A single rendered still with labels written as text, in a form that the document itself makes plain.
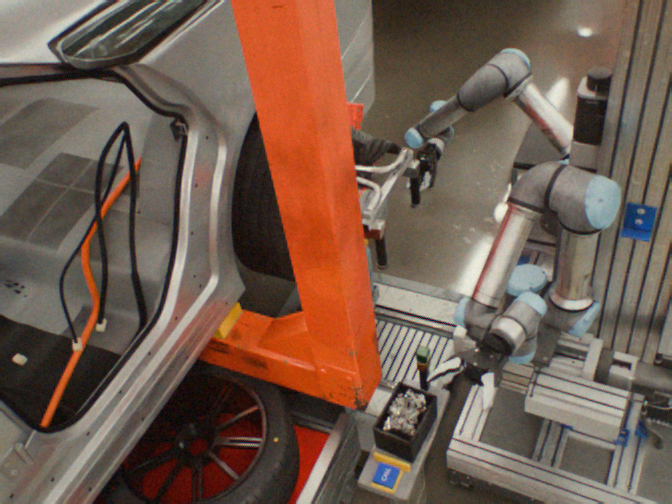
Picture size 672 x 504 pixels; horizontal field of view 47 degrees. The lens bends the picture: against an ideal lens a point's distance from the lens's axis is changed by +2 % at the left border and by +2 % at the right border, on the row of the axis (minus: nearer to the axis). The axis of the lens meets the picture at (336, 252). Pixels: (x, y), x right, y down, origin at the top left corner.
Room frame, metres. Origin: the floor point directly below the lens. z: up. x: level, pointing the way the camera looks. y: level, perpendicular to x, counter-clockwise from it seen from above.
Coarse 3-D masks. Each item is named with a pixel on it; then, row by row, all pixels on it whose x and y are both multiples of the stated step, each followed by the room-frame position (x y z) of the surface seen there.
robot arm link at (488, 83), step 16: (480, 80) 2.12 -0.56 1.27; (496, 80) 2.11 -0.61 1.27; (464, 96) 2.13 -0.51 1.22; (480, 96) 2.10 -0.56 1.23; (496, 96) 2.10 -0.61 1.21; (432, 112) 2.28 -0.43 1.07; (448, 112) 2.18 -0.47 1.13; (464, 112) 2.15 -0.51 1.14; (416, 128) 2.31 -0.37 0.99; (432, 128) 2.24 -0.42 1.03; (416, 144) 2.27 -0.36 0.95
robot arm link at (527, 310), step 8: (520, 296) 1.20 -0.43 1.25; (528, 296) 1.19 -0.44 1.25; (536, 296) 1.19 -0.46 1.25; (512, 304) 1.19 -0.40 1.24; (520, 304) 1.17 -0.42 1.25; (528, 304) 1.17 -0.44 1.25; (536, 304) 1.17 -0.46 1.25; (544, 304) 1.18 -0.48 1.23; (512, 312) 1.15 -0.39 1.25; (520, 312) 1.15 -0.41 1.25; (528, 312) 1.15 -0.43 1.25; (536, 312) 1.15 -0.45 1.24; (544, 312) 1.17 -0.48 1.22; (520, 320) 1.13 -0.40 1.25; (528, 320) 1.13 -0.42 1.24; (536, 320) 1.14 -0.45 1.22; (528, 328) 1.12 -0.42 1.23; (536, 328) 1.14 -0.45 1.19; (528, 336) 1.13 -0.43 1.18
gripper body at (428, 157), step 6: (426, 144) 2.32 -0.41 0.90; (432, 144) 2.31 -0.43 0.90; (426, 150) 2.30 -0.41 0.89; (432, 150) 2.31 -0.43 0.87; (438, 150) 2.31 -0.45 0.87; (420, 156) 2.26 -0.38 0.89; (426, 156) 2.25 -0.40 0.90; (432, 156) 2.29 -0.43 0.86; (438, 156) 2.30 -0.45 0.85; (420, 162) 2.24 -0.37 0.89; (426, 162) 2.22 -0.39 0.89; (432, 162) 2.23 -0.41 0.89; (420, 168) 2.24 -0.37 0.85; (426, 168) 2.23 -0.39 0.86; (432, 168) 2.23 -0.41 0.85; (420, 174) 2.24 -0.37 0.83
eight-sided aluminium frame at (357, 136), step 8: (352, 128) 2.21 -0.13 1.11; (352, 136) 2.21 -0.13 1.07; (360, 136) 2.27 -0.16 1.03; (368, 136) 2.32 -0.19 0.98; (360, 144) 2.33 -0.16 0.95; (360, 152) 2.35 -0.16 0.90; (360, 160) 2.34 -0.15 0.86; (360, 176) 2.34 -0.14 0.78; (368, 176) 2.32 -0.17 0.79; (376, 176) 2.34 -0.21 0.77
